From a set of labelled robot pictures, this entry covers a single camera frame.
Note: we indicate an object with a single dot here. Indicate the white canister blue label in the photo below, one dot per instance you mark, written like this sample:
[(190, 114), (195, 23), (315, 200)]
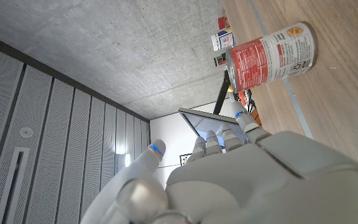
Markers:
[(223, 40)]

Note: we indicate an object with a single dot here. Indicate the red white soup can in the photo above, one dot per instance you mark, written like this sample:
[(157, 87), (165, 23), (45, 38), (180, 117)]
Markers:
[(272, 56)]

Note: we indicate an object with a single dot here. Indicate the round white ceiling sensor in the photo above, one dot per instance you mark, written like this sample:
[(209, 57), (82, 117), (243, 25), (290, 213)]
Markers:
[(26, 132)]

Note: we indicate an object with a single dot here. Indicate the wooden table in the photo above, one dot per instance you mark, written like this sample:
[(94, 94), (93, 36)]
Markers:
[(346, 93)]

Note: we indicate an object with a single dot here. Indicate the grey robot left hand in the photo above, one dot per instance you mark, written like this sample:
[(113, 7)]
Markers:
[(259, 186)]

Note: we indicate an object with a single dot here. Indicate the computer monitor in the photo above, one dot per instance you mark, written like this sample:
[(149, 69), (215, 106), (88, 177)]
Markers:
[(210, 124)]

